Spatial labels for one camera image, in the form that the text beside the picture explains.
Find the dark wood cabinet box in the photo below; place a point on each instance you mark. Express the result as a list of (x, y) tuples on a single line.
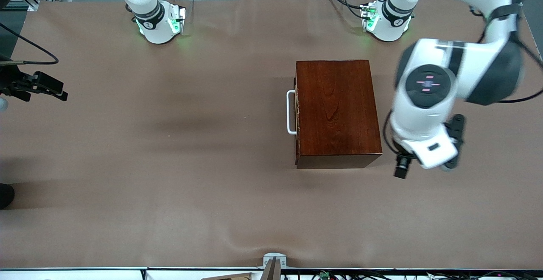
[(337, 110)]

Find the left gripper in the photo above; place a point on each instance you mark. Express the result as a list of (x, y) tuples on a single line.
[(401, 165)]

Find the light brown board piece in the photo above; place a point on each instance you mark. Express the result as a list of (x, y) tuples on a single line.
[(229, 277)]

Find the grey metal bracket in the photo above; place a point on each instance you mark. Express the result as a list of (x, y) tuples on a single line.
[(274, 259)]

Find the brown table mat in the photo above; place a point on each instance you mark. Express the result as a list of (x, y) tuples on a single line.
[(127, 229)]

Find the black round object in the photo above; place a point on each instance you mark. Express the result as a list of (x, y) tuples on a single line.
[(6, 196)]

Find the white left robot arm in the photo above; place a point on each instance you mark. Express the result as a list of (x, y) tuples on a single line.
[(428, 85)]

